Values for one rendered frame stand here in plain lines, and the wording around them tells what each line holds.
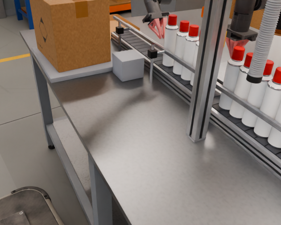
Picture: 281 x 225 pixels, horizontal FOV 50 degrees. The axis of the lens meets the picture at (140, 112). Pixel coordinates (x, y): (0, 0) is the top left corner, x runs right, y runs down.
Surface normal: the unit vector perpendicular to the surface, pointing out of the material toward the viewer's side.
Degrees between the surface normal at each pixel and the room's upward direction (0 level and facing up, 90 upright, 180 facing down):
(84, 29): 90
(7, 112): 0
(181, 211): 0
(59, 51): 90
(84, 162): 0
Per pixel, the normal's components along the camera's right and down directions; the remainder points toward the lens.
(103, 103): 0.03, -0.83
